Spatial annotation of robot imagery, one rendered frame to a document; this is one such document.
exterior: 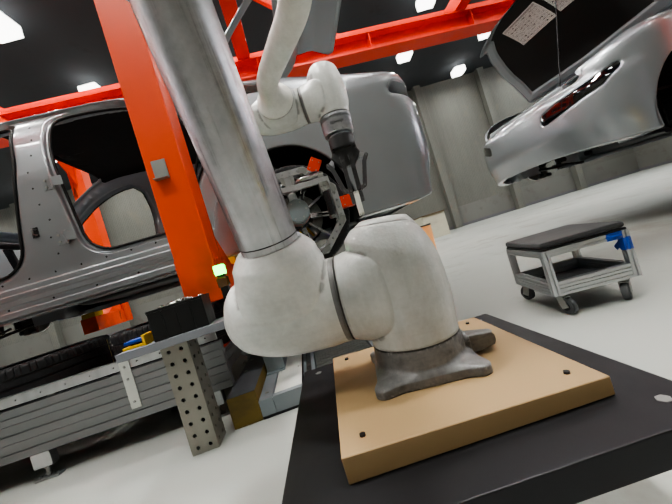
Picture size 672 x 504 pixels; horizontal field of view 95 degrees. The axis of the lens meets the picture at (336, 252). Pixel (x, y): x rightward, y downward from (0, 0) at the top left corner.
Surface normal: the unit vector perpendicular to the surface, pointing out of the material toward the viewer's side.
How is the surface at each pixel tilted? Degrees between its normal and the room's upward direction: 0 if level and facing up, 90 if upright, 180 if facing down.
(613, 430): 0
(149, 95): 90
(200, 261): 90
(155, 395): 90
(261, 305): 104
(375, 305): 92
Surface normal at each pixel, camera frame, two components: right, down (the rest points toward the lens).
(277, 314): -0.05, 0.31
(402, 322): -0.28, 0.14
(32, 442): 0.11, -0.04
